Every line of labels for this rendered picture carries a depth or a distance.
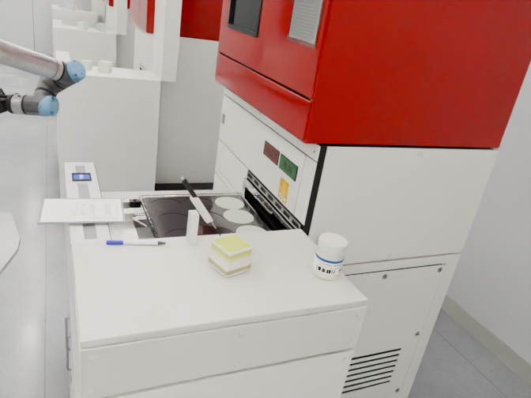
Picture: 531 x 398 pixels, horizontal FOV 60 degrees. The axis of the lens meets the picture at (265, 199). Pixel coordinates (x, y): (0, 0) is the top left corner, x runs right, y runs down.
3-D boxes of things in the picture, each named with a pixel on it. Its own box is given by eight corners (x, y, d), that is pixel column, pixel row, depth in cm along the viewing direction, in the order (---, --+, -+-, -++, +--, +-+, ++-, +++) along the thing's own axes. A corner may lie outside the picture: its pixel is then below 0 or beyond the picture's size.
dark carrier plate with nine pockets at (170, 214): (240, 196, 167) (240, 194, 167) (279, 243, 139) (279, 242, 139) (144, 198, 153) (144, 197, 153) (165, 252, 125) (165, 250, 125)
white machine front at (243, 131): (220, 170, 208) (230, 82, 192) (300, 269, 141) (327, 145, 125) (212, 171, 207) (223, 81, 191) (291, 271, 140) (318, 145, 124)
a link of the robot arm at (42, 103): (62, 104, 178) (56, 121, 173) (35, 103, 178) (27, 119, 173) (54, 89, 171) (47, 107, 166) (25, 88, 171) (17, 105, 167)
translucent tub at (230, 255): (231, 256, 114) (235, 232, 112) (250, 271, 110) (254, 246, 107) (206, 264, 110) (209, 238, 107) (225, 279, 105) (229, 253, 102)
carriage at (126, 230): (127, 212, 152) (127, 204, 151) (146, 273, 122) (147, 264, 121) (101, 213, 149) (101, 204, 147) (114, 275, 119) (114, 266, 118)
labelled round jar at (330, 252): (330, 264, 118) (338, 231, 115) (344, 279, 113) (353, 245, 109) (306, 266, 115) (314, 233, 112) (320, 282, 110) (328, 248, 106)
